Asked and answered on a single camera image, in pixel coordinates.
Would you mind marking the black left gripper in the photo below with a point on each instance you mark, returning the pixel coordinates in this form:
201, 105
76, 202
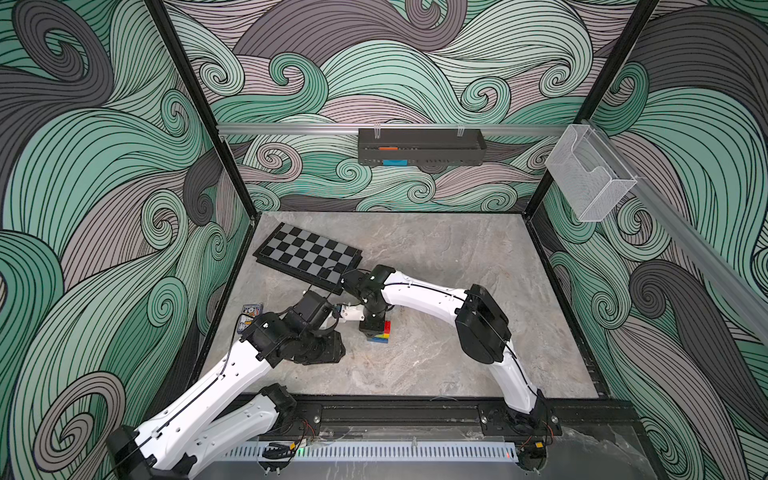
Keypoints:
331, 351

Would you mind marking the black wall tray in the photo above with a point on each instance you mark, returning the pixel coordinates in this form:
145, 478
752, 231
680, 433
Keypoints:
430, 149

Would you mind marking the white slotted cable duct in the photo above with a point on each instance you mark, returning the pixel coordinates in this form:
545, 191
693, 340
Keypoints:
408, 451

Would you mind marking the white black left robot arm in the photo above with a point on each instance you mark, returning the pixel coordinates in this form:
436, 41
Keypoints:
185, 437

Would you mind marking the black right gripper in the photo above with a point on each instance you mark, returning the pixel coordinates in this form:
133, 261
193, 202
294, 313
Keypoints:
373, 326

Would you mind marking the clear plastic wall bin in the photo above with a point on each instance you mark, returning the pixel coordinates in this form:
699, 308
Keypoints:
589, 172

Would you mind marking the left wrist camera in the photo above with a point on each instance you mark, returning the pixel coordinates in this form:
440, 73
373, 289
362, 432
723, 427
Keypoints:
310, 312

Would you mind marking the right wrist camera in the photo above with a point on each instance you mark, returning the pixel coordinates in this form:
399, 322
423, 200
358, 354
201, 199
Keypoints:
358, 283

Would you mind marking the black grey chessboard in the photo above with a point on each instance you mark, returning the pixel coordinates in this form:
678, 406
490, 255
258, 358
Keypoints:
309, 257

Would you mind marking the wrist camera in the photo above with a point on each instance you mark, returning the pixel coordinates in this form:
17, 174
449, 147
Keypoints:
358, 283
310, 312

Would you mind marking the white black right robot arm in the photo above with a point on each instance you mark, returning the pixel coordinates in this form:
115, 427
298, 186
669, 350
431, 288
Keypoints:
482, 328

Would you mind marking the playing card box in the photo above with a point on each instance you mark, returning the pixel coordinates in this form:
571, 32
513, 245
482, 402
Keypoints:
249, 313

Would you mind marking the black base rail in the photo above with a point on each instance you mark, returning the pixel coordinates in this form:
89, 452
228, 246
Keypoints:
330, 416

